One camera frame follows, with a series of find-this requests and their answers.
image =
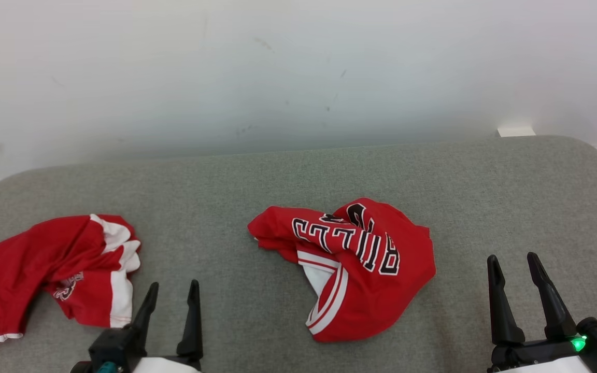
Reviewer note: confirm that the red shorts with white stripe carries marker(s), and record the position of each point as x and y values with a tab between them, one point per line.
24	269

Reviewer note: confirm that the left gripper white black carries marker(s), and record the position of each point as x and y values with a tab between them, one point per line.
166	365

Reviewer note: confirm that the grey fabric sofa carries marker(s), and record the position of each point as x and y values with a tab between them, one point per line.
257	181

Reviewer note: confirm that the small white wall block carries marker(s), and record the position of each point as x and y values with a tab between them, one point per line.
516	131

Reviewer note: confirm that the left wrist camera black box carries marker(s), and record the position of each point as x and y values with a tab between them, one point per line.
114	344

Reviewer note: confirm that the red Bulls 23 jersey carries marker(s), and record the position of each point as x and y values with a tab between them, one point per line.
371	290

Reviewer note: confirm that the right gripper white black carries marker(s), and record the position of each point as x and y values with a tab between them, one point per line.
531	355

